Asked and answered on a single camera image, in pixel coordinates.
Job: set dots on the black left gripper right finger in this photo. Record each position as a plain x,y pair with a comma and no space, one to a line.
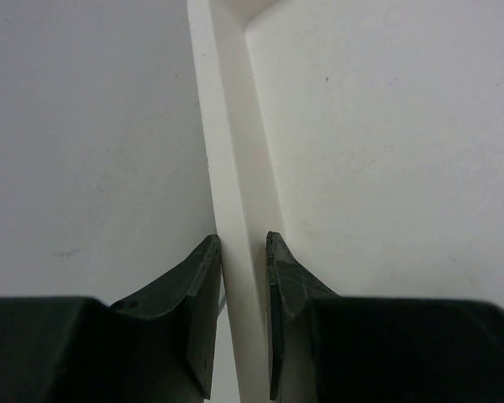
324,347

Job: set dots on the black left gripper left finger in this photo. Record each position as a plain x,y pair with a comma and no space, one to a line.
155,345

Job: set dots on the white drawer cabinet box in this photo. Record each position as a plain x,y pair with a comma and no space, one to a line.
370,134

